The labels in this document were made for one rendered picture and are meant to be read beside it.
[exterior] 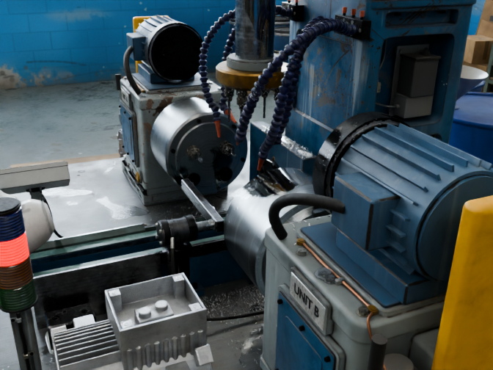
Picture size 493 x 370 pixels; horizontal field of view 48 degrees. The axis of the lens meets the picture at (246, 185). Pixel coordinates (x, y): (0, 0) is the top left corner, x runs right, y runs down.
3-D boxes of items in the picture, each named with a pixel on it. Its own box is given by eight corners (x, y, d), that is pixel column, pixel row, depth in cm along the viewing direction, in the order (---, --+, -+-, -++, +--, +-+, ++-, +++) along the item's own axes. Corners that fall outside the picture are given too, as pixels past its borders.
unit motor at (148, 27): (179, 123, 215) (174, 9, 198) (209, 151, 188) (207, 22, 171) (112, 131, 206) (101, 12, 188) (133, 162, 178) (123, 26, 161)
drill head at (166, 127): (210, 152, 196) (209, 81, 185) (253, 193, 165) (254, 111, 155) (139, 162, 186) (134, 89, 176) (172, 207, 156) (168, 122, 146)
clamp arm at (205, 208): (227, 231, 127) (191, 188, 148) (227, 219, 125) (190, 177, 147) (212, 233, 125) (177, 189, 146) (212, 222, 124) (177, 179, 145)
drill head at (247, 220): (302, 239, 140) (308, 146, 130) (407, 339, 106) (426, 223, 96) (209, 260, 131) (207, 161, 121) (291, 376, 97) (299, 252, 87)
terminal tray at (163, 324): (184, 309, 88) (183, 271, 85) (207, 352, 79) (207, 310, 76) (108, 329, 84) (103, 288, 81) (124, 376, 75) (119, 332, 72)
